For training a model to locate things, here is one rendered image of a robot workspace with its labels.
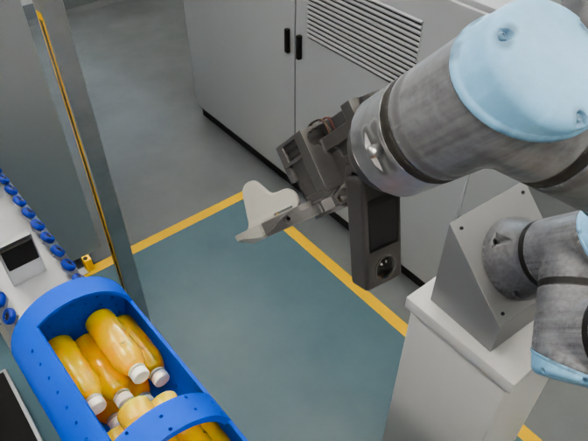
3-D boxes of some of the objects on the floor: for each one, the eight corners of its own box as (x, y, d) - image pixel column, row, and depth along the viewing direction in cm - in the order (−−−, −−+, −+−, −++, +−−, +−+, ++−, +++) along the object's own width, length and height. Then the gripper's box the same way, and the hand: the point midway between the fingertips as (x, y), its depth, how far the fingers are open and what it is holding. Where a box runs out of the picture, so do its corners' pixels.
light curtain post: (155, 350, 263) (45, -37, 147) (161, 359, 260) (54, -31, 144) (143, 358, 260) (21, -32, 144) (150, 367, 257) (31, -25, 141)
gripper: (443, 67, 54) (333, 138, 71) (271, 124, 44) (192, 191, 61) (481, 151, 54) (362, 202, 71) (318, 227, 44) (226, 265, 61)
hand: (293, 220), depth 66 cm, fingers open, 14 cm apart
